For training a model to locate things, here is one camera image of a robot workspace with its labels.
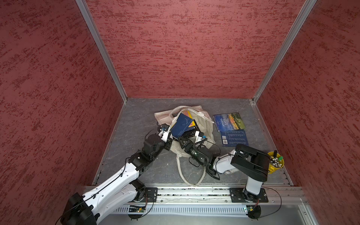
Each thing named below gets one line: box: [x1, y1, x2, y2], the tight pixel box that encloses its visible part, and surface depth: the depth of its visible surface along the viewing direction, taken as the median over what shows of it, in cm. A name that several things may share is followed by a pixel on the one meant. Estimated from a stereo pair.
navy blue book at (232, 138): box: [219, 129, 249, 147], surface depth 99 cm
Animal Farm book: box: [212, 112, 246, 132], surface depth 105 cm
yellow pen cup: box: [267, 151, 285, 174], surface depth 77 cm
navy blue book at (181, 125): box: [170, 112, 195, 139], surface depth 94 cm
